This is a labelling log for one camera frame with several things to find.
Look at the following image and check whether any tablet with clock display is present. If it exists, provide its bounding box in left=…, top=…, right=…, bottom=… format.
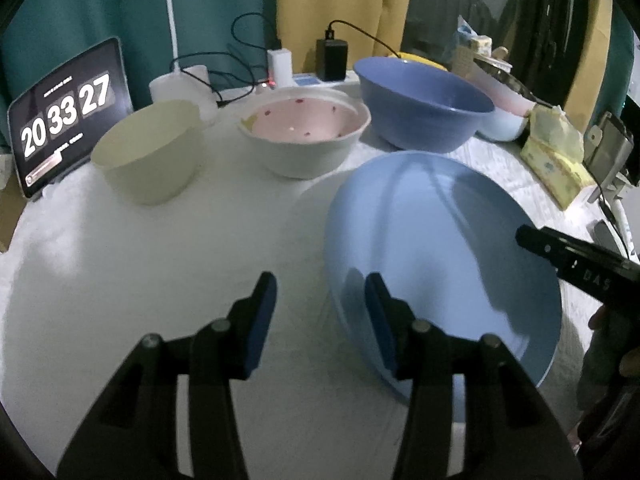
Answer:
left=7, top=36, right=135, bottom=200

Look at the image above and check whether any pale pink bowl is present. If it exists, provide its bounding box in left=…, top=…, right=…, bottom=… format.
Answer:
left=472, top=67, right=536, bottom=116

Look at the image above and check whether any white power strip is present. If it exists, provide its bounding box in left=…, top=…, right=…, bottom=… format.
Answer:
left=260, top=72, right=361, bottom=92

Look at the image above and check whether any cream bowl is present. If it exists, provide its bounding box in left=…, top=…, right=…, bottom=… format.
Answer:
left=91, top=100, right=207, bottom=206

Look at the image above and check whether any teal curtain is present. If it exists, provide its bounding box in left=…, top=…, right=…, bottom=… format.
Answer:
left=0, top=0, right=281, bottom=131

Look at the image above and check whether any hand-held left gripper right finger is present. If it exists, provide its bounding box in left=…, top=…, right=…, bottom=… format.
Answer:
left=364, top=272, right=583, bottom=480

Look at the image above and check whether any white charger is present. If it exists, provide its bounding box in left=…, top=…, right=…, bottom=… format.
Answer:
left=267, top=47, right=294, bottom=88

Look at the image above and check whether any large blue bowl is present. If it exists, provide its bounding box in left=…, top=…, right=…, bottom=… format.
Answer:
left=353, top=56, right=496, bottom=153

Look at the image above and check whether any blue plate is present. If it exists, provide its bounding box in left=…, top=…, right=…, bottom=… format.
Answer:
left=324, top=151, right=563, bottom=403

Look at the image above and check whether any person's right hand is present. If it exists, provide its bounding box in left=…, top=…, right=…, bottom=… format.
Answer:
left=575, top=305, right=640, bottom=461

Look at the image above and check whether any yellow curtain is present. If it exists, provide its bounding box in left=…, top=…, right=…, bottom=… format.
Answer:
left=585, top=0, right=613, bottom=126
left=276, top=0, right=417, bottom=73

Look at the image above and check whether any black cable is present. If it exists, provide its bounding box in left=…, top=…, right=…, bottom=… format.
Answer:
left=325, top=20, right=401, bottom=58
left=172, top=12, right=278, bottom=108

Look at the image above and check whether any white container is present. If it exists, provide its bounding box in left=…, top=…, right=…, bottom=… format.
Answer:
left=452, top=15, right=511, bottom=78

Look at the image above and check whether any yellow tissue pack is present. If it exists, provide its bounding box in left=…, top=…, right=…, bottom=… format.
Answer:
left=520, top=105, right=596, bottom=211

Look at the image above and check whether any glass sliding door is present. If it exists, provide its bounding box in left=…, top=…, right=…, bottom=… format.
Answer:
left=400, top=0, right=601, bottom=111

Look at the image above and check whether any white desk lamp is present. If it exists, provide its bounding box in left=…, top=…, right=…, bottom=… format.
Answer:
left=149, top=0, right=218, bottom=126

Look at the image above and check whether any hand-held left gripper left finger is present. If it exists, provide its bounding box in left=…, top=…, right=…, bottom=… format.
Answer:
left=56, top=271, right=278, bottom=480

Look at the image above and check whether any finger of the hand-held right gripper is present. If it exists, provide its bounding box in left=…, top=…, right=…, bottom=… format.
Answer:
left=515, top=225, right=626, bottom=281

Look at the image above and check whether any black charger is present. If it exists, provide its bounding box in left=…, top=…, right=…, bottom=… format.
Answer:
left=316, top=37, right=348, bottom=81

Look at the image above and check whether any white bowl with pink inside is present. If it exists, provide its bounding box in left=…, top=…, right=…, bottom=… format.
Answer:
left=237, top=86, right=372, bottom=180

